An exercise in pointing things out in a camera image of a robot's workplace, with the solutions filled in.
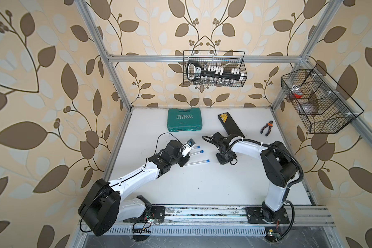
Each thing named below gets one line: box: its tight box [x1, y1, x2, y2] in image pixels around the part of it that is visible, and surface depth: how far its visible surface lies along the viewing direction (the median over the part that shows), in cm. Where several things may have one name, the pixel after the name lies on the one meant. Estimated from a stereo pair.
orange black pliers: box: [260, 119, 274, 137], surface depth 110 cm
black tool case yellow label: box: [217, 112, 245, 138], surface depth 111 cm
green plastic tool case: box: [167, 107, 204, 132], surface depth 110 cm
